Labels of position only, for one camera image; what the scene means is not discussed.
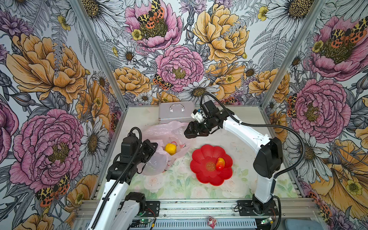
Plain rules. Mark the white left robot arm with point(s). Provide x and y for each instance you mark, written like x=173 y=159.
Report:
x=116 y=210

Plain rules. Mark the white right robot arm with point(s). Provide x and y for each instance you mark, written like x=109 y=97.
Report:
x=268 y=151

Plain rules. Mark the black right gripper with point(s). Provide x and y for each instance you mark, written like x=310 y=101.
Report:
x=192 y=125

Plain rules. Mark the yellow bell pepper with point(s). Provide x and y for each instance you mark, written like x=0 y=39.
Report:
x=171 y=148

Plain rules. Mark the orange fruit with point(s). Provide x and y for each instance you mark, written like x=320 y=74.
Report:
x=220 y=164

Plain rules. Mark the pink plastic bag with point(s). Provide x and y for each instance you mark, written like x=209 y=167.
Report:
x=163 y=134

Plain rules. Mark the red flower-shaped plate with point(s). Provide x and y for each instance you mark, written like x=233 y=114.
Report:
x=203 y=165

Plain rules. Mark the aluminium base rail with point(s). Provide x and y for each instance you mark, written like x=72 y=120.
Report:
x=230 y=214

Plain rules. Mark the small pink object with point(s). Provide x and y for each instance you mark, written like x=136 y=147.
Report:
x=212 y=222

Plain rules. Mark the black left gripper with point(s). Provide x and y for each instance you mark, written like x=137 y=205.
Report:
x=149 y=145

